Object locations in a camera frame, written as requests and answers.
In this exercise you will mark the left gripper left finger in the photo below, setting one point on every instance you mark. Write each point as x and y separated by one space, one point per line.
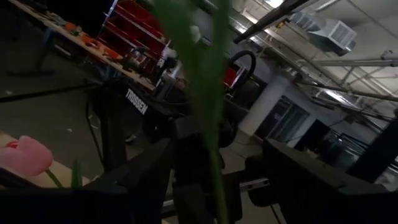
124 199

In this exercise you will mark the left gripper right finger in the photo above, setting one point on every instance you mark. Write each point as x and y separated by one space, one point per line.
326 202

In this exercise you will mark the pink artificial tulip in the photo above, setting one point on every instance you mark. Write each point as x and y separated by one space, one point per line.
25 155

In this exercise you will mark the purple artificial flower bunch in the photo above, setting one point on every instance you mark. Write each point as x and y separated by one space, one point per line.
205 93

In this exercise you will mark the white building pillar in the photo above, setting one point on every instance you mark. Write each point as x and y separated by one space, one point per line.
264 105

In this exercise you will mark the white ceiling air unit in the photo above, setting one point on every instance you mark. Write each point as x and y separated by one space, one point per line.
335 35

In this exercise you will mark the red storage shelf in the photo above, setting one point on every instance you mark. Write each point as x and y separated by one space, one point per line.
133 18

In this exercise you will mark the wooden-top workbench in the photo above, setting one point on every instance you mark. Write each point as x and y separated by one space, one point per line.
56 26

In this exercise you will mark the black ceiling beam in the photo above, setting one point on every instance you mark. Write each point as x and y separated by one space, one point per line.
270 18

